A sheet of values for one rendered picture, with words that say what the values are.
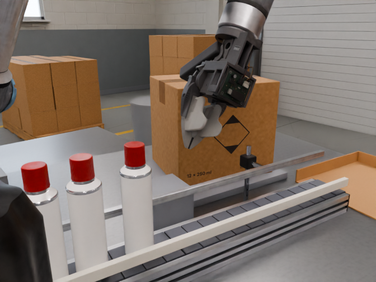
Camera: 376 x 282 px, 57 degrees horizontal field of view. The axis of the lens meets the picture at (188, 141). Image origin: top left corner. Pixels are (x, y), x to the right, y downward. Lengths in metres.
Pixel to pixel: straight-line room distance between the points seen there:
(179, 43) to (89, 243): 3.80
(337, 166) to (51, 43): 5.63
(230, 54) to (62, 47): 5.90
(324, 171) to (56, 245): 0.84
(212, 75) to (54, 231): 0.34
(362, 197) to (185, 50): 3.39
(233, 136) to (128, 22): 6.18
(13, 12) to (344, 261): 0.87
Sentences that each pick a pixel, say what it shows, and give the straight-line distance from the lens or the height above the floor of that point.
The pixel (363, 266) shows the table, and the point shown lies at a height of 0.83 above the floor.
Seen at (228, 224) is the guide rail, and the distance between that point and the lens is 0.67.
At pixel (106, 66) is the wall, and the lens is 6.79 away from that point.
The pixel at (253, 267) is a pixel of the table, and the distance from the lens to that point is 0.70.
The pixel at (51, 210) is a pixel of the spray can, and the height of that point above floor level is 1.02.
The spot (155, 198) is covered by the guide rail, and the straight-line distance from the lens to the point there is 0.65.
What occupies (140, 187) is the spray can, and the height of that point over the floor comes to 1.02.
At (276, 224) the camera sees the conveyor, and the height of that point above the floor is 0.88.
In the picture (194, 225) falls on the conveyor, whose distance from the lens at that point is 0.72.
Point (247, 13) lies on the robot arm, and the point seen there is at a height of 1.28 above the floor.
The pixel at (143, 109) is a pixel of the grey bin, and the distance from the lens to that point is 2.96.
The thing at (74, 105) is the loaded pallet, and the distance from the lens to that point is 4.11.
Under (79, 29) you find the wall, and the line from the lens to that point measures 6.54.
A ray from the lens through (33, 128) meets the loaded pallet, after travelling 3.99.
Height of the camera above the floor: 1.26
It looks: 19 degrees down
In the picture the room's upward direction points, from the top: straight up
